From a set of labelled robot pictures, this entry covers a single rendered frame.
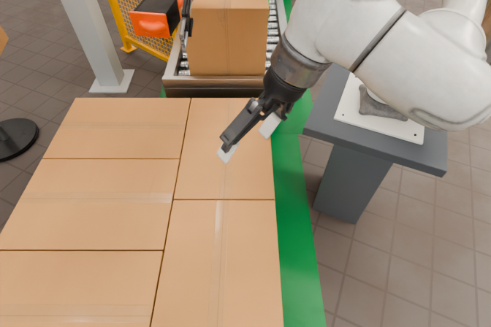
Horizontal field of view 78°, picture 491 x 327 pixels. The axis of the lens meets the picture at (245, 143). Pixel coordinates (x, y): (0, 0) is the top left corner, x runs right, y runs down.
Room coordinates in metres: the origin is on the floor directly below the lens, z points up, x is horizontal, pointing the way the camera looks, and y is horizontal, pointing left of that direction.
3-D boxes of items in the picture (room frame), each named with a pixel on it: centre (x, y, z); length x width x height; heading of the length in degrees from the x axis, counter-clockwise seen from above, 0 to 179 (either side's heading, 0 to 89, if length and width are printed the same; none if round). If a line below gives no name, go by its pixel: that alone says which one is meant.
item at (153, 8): (0.61, 0.18, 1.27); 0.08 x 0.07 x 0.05; 171
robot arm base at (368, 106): (0.93, -0.55, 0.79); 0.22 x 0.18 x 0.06; 166
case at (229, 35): (1.63, 0.09, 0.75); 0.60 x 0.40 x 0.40; 0
